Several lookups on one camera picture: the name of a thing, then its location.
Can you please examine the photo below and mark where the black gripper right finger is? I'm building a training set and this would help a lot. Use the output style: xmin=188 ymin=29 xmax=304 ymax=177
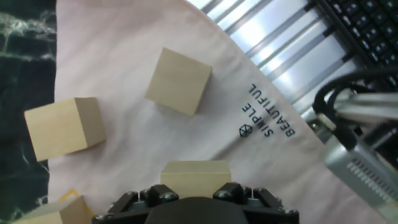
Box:
xmin=212 ymin=182 xmax=300 ymax=224

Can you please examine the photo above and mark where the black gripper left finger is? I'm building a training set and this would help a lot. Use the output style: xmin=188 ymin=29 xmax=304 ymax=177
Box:
xmin=92 ymin=184 xmax=180 ymax=224

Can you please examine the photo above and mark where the light wooden cube block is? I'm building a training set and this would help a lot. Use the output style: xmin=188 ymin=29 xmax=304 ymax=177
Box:
xmin=24 ymin=96 xmax=108 ymax=162
xmin=160 ymin=160 xmax=233 ymax=200
xmin=144 ymin=47 xmax=213 ymax=117
xmin=12 ymin=195 xmax=94 ymax=224

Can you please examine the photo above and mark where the marble pattern table cloth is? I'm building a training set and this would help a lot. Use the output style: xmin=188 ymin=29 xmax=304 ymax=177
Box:
xmin=0 ymin=0 xmax=389 ymax=224

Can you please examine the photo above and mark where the black keyboard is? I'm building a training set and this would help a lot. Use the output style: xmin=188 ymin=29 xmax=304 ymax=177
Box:
xmin=315 ymin=0 xmax=398 ymax=91

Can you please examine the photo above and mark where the black side camera cable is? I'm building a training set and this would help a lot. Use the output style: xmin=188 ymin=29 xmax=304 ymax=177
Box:
xmin=312 ymin=67 xmax=398 ymax=152

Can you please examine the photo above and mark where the silver camera mount bracket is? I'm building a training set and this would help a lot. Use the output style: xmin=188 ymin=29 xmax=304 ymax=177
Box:
xmin=303 ymin=91 xmax=398 ymax=144

